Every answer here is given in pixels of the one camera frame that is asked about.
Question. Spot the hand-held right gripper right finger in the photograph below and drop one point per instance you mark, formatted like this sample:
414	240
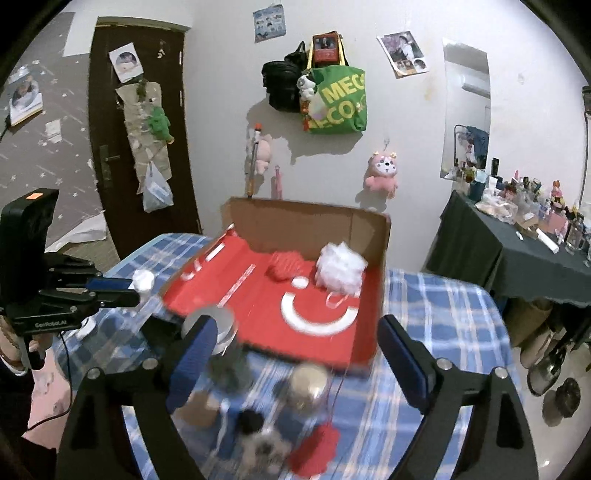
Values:
406	364

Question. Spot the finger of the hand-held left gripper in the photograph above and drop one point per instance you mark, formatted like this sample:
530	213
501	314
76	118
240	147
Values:
117	300
113	283

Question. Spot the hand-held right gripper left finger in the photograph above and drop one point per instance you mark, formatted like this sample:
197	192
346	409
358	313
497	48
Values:
191	369

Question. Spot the white fluffy pom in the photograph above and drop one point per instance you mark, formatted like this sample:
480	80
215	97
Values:
143	279

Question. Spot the brown round pad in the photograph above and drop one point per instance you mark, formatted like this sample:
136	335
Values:
199	410

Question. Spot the black pompom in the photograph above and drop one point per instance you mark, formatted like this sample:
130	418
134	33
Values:
251	421

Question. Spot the grey white fluffy toy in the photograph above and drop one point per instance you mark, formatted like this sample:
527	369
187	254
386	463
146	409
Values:
268	452

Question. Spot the red pompom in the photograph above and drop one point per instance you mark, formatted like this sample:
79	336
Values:
315	450

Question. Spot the red-lined cardboard box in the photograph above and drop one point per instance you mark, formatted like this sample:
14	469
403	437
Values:
300	221

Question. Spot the person's left hand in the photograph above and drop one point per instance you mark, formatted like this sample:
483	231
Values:
9	339

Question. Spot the white round gadget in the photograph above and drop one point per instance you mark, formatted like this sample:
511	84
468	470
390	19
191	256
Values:
86	330

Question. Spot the glass jar with dark contents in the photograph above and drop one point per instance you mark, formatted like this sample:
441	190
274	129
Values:
227	333

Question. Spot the black box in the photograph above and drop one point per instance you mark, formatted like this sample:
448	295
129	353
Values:
157	332

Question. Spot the white paper sheet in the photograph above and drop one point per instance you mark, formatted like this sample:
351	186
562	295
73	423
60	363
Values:
83	230

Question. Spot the blue plaid tablecloth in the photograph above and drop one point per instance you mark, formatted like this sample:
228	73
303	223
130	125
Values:
415	295

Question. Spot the clear plastic bag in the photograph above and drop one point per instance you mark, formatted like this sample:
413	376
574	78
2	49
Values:
157	191

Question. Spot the glass jar with yellow contents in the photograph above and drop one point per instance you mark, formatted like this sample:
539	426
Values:
307	387

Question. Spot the white mesh bath puff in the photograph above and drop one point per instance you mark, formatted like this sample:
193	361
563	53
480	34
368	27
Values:
340	265

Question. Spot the beige shoe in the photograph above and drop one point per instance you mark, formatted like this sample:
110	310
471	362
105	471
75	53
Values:
535	344

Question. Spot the red knitted ball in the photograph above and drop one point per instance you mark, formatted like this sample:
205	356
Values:
284	267

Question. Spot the table with dark cloth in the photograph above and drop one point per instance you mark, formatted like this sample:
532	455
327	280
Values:
475	244

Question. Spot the black shoe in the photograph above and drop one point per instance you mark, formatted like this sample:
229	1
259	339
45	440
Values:
547	369

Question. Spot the beige hanging paper strip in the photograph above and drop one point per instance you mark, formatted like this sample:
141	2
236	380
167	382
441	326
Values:
134	115

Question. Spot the dark brown door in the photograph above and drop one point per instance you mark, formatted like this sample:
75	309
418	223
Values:
104	92

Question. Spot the green plush toy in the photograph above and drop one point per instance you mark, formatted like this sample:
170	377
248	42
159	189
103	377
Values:
159	122

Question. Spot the orange-tipped stick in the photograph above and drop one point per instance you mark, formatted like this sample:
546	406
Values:
253	161

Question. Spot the pink hanging plush toy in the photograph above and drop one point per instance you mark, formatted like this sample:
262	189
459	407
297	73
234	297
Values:
382	173

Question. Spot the pink pig plush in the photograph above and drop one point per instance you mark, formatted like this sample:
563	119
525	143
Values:
263	154

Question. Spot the photo on door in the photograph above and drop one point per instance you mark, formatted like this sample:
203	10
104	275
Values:
125	62

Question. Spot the cluster of cosmetic bottles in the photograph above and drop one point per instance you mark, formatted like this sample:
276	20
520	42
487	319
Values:
531	203

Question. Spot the black bag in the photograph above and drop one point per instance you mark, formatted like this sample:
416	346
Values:
281	85

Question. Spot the green tote bag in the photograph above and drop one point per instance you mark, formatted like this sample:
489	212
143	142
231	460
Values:
341	101

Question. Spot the white panda plush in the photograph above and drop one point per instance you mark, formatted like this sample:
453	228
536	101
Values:
307	86

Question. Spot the blue photo sheet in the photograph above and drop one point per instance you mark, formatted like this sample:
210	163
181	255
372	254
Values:
269	23

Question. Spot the red box bag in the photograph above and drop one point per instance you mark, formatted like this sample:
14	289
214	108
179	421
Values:
325	50

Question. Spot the wall mirror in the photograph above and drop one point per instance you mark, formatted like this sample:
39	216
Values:
464	106

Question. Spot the wall photo print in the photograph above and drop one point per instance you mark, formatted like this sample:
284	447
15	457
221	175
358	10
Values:
402	53

